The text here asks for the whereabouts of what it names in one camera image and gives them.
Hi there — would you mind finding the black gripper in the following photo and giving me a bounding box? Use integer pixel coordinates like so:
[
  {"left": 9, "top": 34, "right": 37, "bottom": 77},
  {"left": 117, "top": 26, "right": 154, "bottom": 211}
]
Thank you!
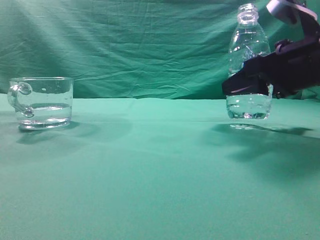
[{"left": 221, "top": 39, "right": 320, "bottom": 97}]

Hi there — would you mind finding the clear plastic water bottle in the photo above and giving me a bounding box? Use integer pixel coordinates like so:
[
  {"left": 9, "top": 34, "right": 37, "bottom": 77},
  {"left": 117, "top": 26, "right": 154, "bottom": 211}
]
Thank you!
[{"left": 226, "top": 3, "right": 274, "bottom": 119}]

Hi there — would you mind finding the robot arm with white link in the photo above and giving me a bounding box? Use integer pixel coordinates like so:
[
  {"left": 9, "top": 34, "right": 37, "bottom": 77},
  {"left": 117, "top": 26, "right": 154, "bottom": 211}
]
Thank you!
[{"left": 266, "top": 0, "right": 320, "bottom": 44}]

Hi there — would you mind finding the green backdrop cloth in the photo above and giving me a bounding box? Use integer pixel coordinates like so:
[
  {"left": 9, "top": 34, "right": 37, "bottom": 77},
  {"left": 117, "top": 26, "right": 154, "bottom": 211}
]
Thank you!
[{"left": 0, "top": 0, "right": 320, "bottom": 101}]

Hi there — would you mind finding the green tablecloth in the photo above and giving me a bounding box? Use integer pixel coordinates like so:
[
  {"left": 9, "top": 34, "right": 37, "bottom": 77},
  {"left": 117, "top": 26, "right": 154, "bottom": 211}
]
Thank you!
[{"left": 0, "top": 94, "right": 320, "bottom": 240}]

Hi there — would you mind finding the clear glass mug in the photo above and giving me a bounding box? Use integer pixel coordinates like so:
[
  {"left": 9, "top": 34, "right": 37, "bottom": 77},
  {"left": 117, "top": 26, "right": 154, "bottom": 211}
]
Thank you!
[{"left": 7, "top": 76, "right": 74, "bottom": 131}]

